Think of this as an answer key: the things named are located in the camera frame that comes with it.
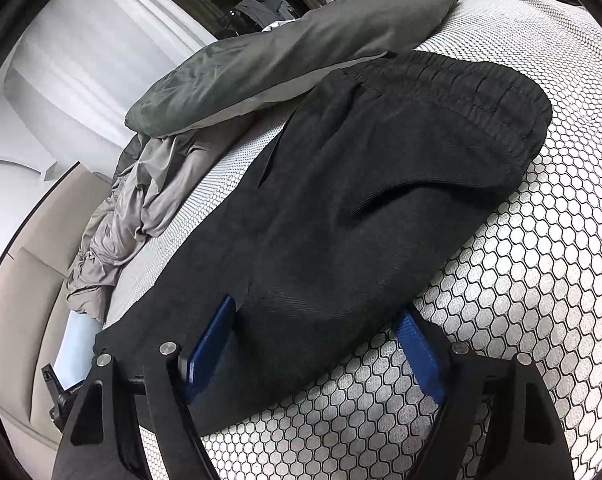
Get light grey blanket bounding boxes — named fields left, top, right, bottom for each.
left=66, top=132, right=222, bottom=324

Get light blue cloth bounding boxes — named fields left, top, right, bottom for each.
left=55, top=310, right=104, bottom=387

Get black pants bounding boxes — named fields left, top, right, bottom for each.
left=95, top=50, right=553, bottom=436

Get white wardrobe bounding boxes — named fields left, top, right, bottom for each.
left=3, top=0, right=218, bottom=137

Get white mesh mattress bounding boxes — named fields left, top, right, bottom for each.
left=103, top=0, right=602, bottom=480

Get hanging grey clothes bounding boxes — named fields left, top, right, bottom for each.
left=229, top=0, right=304, bottom=33

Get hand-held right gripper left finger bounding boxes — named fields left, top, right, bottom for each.
left=51, top=294, right=238, bottom=480

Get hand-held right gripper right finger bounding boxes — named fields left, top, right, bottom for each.
left=395, top=307, right=576, bottom=480

